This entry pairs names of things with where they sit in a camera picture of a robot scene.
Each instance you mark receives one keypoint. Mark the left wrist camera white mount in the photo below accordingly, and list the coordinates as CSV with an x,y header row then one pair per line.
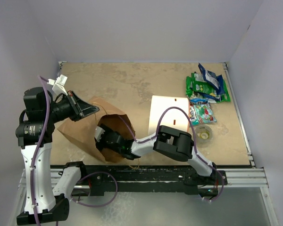
x,y
58,85

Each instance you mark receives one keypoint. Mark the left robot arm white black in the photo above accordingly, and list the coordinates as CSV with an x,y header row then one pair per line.
x,y
46,203

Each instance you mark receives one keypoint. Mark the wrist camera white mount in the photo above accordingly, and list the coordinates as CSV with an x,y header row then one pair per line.
x,y
58,85
99,131

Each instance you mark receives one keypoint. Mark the dark blue snack packet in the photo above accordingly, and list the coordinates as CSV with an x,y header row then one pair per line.
x,y
212,79

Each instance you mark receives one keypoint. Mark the white cylindrical toy drum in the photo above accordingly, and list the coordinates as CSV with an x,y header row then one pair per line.
x,y
173,118

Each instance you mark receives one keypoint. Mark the blue white snack packet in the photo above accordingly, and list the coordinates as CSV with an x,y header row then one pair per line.
x,y
198,101

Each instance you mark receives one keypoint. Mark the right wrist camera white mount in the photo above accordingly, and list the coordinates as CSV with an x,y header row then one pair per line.
x,y
99,131

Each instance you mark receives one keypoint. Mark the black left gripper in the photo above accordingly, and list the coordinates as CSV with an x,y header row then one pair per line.
x,y
80,109

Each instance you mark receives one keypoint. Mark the green yellow snack bag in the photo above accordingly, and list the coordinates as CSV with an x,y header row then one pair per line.
x,y
192,94

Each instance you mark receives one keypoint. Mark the brown paper bag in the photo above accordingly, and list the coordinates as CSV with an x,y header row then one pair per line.
x,y
81,133

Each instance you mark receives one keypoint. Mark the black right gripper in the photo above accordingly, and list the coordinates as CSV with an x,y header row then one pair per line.
x,y
100,144

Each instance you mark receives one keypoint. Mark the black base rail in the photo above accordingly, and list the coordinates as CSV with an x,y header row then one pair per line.
x,y
149,179

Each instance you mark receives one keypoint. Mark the green foxs candy packet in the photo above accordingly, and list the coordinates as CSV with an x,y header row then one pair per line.
x,y
201,114

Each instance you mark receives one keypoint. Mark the dark blue kettle chips bag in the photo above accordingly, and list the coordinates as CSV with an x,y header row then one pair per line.
x,y
218,95

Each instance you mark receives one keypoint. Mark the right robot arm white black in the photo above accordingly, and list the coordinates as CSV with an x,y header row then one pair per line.
x,y
172,143

